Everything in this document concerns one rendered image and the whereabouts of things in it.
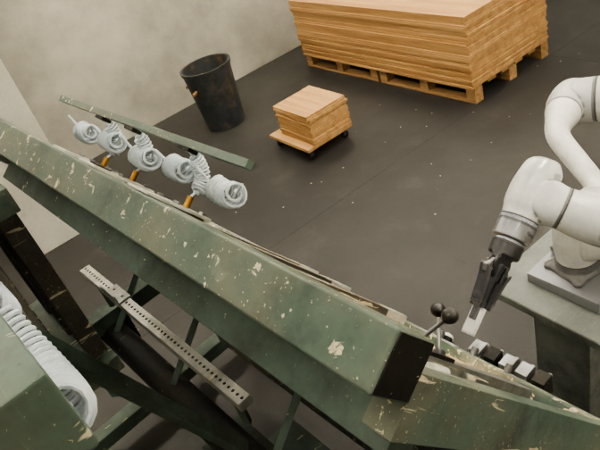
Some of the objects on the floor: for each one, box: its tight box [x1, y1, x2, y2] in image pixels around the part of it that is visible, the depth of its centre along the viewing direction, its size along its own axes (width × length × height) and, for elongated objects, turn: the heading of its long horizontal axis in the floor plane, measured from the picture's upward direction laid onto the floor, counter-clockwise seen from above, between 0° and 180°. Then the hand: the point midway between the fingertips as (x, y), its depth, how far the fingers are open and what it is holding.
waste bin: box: [179, 53, 245, 132], centre depth 619 cm, size 54×54×65 cm
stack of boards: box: [288, 0, 549, 104], centre depth 607 cm, size 246×104×78 cm, turn 58°
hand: (473, 320), depth 142 cm, fingers closed
